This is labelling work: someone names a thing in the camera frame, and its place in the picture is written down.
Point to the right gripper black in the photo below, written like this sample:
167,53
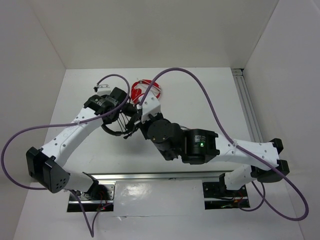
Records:
142,126

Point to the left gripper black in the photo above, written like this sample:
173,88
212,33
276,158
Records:
108,122

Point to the black headset with cable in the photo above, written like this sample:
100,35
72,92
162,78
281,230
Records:
126,119

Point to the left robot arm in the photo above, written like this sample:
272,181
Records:
45,164

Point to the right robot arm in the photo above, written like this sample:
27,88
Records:
200,146

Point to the red headphones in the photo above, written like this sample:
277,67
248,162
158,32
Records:
139,88

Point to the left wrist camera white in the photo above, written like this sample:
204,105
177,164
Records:
102,89

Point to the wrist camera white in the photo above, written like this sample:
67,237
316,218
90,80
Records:
150,106
102,89

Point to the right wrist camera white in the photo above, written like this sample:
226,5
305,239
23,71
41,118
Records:
150,106

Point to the aluminium rail front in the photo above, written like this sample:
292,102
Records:
155,176

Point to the aluminium rail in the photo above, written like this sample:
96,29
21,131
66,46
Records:
155,176
247,105

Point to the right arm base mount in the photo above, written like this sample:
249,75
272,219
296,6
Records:
218,197

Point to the aluminium rail right side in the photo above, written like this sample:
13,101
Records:
247,105

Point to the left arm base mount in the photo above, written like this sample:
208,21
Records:
99,197

